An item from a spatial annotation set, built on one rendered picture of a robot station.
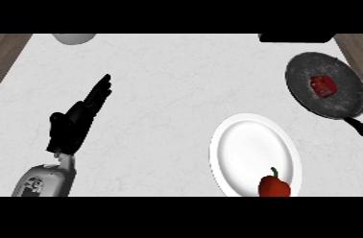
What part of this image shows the dark grey frying pan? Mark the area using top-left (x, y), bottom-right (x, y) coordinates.
top-left (283, 51), bottom-right (363, 137)

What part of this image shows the red bell pepper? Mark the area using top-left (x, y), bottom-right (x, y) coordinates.
top-left (256, 166), bottom-right (292, 198)

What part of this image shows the red cupcake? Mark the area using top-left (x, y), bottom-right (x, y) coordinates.
top-left (308, 75), bottom-right (339, 100)

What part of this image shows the black flat appliance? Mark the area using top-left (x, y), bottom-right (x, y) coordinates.
top-left (258, 33), bottom-right (336, 44)

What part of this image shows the white round plate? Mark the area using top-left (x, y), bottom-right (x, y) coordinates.
top-left (207, 112), bottom-right (303, 198)

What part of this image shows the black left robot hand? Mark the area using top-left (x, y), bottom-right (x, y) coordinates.
top-left (45, 73), bottom-right (113, 155)

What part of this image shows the pale grey round bowl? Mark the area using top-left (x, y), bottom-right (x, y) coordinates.
top-left (51, 33), bottom-right (97, 46)

